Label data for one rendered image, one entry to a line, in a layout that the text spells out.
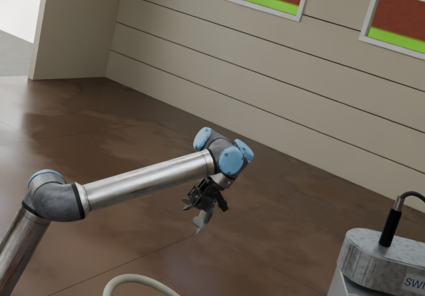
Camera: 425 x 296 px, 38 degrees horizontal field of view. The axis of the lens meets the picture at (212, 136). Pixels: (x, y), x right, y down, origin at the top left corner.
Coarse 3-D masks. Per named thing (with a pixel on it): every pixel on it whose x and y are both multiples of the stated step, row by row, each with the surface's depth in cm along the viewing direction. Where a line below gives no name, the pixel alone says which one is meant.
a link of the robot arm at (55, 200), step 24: (216, 144) 203; (144, 168) 193; (168, 168) 193; (192, 168) 195; (216, 168) 198; (48, 192) 185; (72, 192) 183; (96, 192) 186; (120, 192) 188; (144, 192) 192; (48, 216) 185; (72, 216) 184
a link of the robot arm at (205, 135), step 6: (204, 132) 211; (210, 132) 210; (216, 132) 213; (198, 138) 213; (204, 138) 209; (210, 138) 209; (216, 138) 207; (198, 144) 210; (204, 144) 209; (198, 150) 211
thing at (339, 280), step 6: (336, 270) 218; (336, 276) 216; (342, 276) 210; (336, 282) 215; (342, 282) 208; (348, 282) 207; (354, 282) 208; (330, 288) 221; (336, 288) 213; (342, 288) 206; (348, 288) 202; (354, 288) 203; (360, 288) 204; (366, 288) 205; (330, 294) 219; (336, 294) 211; (342, 294) 204; (348, 294) 200; (354, 294) 200; (360, 294) 201; (366, 294) 202; (372, 294) 202; (378, 294) 204; (384, 294) 205; (390, 294) 206
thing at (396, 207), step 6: (396, 204) 201; (402, 204) 201; (390, 210) 202; (396, 210) 201; (390, 216) 202; (396, 216) 201; (390, 222) 202; (396, 222) 201; (384, 228) 204; (390, 228) 202; (396, 228) 203; (384, 234) 204; (390, 234) 203; (384, 240) 204; (390, 240) 204; (384, 246) 204
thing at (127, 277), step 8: (112, 280) 221; (120, 280) 224; (128, 280) 229; (136, 280) 233; (144, 280) 235; (152, 280) 238; (104, 288) 216; (112, 288) 216; (160, 288) 239; (168, 288) 240
